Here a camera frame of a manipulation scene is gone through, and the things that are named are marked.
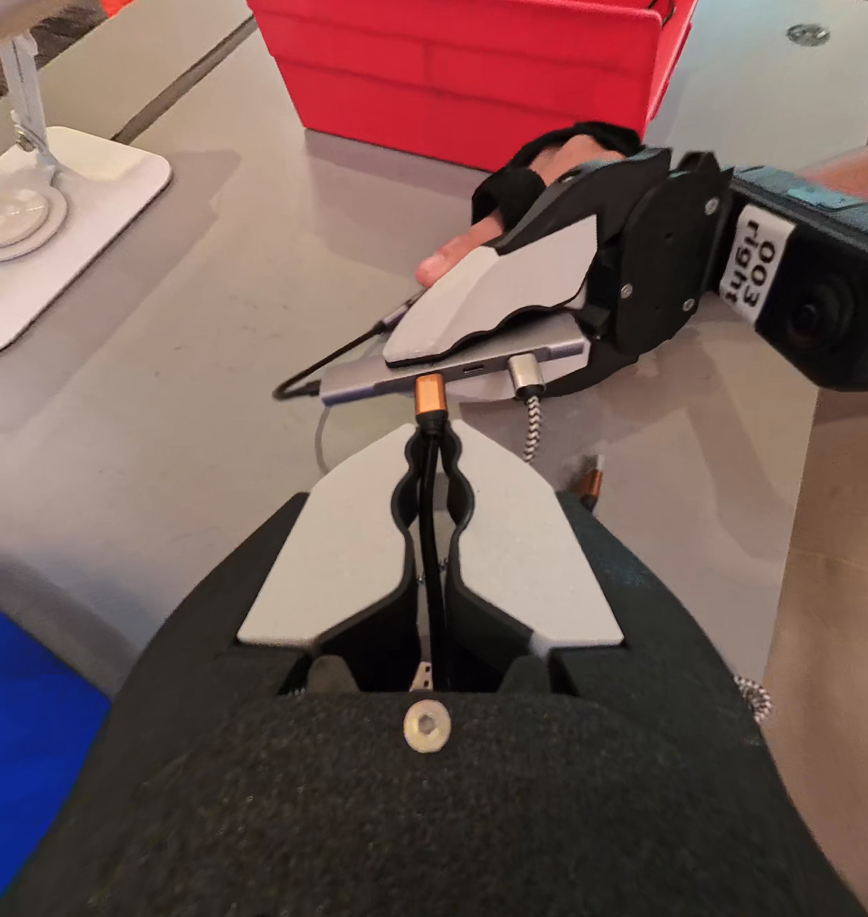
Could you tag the metal table grommet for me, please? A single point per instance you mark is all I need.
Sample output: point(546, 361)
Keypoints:
point(808, 34)

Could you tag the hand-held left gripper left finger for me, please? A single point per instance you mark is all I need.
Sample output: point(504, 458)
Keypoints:
point(334, 566)

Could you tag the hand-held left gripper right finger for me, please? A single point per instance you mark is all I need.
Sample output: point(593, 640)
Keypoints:
point(534, 566)

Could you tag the person's right forearm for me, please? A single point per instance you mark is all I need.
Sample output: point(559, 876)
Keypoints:
point(864, 172)

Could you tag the person's right hand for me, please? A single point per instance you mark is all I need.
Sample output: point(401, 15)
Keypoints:
point(455, 254)

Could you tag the red plastic bin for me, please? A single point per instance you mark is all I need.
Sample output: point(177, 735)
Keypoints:
point(477, 79)

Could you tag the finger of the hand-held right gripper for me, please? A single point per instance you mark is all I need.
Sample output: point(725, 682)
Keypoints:
point(520, 279)
point(484, 390)

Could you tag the white tablet stand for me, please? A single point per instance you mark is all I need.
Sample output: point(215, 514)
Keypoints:
point(104, 200)

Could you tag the blue plastic bin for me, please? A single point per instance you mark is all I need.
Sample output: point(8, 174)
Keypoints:
point(26, 752)

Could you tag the grey usb hub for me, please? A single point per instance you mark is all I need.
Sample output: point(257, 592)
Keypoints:
point(377, 383)

